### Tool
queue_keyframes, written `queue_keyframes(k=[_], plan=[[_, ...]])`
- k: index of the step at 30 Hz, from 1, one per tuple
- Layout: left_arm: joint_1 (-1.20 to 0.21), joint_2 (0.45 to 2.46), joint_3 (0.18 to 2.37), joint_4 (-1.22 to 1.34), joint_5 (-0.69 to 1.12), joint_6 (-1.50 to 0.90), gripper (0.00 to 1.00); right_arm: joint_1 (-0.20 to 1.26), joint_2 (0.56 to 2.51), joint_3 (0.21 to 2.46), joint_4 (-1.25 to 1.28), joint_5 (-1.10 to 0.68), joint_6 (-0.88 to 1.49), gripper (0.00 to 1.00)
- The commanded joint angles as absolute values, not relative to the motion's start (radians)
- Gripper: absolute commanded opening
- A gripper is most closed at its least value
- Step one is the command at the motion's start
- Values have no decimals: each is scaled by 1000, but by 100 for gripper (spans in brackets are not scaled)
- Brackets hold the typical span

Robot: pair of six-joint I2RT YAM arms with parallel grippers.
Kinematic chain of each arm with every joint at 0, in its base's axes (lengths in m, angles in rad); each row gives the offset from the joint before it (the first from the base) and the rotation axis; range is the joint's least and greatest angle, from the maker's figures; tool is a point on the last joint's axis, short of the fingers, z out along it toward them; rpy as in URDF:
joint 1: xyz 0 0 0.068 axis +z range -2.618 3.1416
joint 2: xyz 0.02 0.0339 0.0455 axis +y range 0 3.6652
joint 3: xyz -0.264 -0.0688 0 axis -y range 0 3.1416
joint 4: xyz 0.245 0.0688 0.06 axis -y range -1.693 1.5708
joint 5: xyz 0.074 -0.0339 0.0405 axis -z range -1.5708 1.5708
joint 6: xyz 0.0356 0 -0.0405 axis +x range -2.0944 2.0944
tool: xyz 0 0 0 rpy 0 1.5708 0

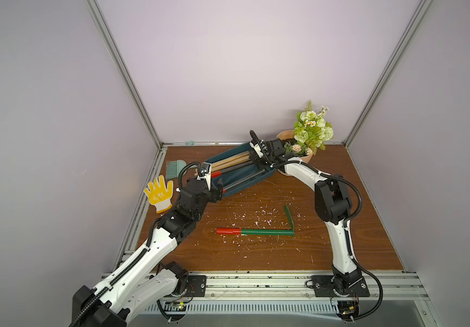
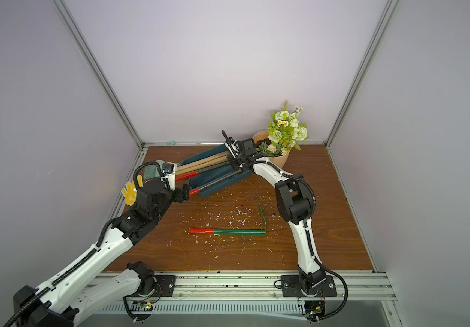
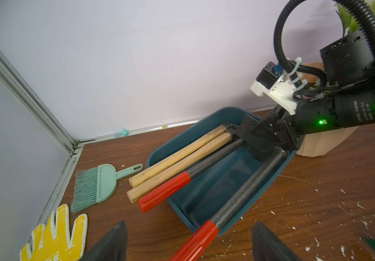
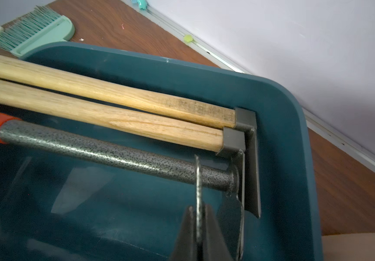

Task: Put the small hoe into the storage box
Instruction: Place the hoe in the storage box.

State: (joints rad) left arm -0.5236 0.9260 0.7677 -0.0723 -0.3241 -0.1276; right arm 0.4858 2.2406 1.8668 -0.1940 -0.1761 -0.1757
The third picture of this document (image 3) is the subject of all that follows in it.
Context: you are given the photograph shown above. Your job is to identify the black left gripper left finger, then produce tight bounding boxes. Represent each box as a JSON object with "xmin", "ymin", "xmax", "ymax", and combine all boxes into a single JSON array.
[{"xmin": 80, "ymin": 220, "xmax": 128, "ymax": 261}]

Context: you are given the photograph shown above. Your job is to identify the yellow white work glove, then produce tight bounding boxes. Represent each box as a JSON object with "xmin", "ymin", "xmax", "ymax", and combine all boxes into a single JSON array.
[{"xmin": 20, "ymin": 204, "xmax": 88, "ymax": 261}]

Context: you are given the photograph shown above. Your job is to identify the green artificial flowers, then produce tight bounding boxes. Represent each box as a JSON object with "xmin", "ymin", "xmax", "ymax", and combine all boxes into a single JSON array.
[{"xmin": 335, "ymin": 1, "xmax": 375, "ymax": 36}]

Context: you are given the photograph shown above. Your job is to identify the wooden handle hoe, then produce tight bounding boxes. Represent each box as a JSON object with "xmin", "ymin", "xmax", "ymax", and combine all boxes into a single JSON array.
[
  {"xmin": 129, "ymin": 125, "xmax": 229, "ymax": 188},
  {"xmin": 127, "ymin": 132, "xmax": 232, "ymax": 203}
]

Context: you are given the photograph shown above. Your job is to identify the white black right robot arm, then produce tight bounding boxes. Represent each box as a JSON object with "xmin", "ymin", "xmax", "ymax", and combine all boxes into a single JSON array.
[{"xmin": 250, "ymin": 1, "xmax": 375, "ymax": 151}]

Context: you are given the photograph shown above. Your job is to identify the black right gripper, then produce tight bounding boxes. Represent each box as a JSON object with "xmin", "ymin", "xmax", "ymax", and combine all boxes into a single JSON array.
[{"xmin": 250, "ymin": 30, "xmax": 375, "ymax": 151}]

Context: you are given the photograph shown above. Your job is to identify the small teal debris piece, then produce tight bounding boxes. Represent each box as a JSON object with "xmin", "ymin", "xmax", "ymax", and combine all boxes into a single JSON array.
[{"xmin": 115, "ymin": 129, "xmax": 129, "ymax": 138}]

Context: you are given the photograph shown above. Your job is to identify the mint green hand brush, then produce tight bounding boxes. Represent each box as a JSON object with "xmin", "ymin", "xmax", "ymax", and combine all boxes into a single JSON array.
[{"xmin": 71, "ymin": 164, "xmax": 143, "ymax": 214}]

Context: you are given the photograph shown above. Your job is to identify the teal plastic storage box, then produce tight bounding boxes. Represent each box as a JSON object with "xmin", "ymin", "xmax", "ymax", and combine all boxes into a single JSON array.
[{"xmin": 147, "ymin": 107, "xmax": 296, "ymax": 234}]

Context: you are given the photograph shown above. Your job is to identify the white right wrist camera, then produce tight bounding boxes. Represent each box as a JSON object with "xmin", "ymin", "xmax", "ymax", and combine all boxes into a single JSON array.
[{"xmin": 250, "ymin": 62, "xmax": 308, "ymax": 115}]

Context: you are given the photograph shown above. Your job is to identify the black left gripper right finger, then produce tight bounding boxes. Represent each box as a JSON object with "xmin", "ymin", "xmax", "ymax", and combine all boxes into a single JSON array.
[{"xmin": 252, "ymin": 222, "xmax": 301, "ymax": 261}]

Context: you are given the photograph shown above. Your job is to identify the grey hoe red grip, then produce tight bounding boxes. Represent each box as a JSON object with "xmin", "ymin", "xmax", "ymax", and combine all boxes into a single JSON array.
[{"xmin": 138, "ymin": 116, "xmax": 258, "ymax": 212}]

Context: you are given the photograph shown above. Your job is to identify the tan flower pot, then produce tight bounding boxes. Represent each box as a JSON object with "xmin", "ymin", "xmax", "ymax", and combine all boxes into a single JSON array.
[{"xmin": 297, "ymin": 127, "xmax": 358, "ymax": 158}]

